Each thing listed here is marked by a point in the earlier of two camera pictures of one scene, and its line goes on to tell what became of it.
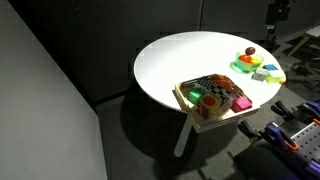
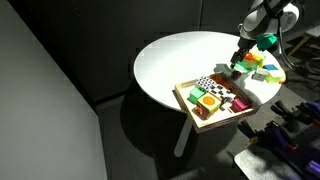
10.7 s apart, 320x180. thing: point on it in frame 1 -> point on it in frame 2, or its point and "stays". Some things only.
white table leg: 178,151 stays
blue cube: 270,67 stays
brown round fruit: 250,50 -> 235,75
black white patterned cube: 210,85 stays
